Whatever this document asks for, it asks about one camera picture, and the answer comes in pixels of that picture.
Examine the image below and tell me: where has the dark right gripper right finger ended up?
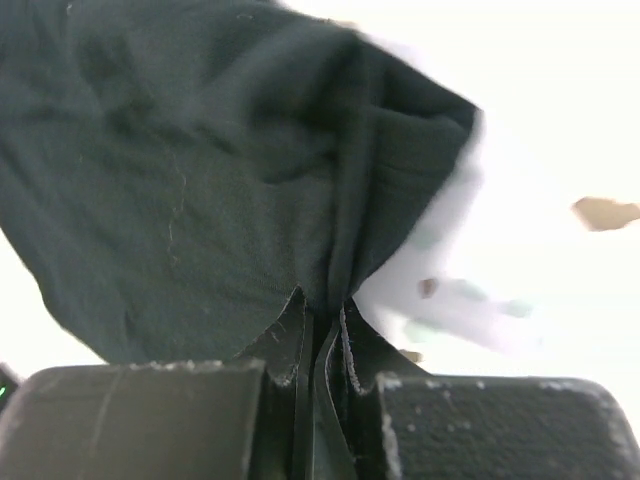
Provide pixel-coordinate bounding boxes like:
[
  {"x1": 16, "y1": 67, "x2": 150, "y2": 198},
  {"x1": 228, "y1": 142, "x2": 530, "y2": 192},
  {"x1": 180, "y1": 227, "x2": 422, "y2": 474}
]
[{"x1": 315, "y1": 302, "x2": 639, "y2": 479}]

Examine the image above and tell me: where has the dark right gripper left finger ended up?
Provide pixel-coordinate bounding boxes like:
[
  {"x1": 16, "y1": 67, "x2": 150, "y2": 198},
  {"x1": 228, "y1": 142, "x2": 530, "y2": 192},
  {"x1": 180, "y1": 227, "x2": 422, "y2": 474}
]
[{"x1": 1, "y1": 291, "x2": 314, "y2": 480}]

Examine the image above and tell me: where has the black t shirt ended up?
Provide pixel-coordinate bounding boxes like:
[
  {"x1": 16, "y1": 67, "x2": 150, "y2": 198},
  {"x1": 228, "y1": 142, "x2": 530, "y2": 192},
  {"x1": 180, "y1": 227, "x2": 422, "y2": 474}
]
[{"x1": 1, "y1": 1, "x2": 476, "y2": 363}]

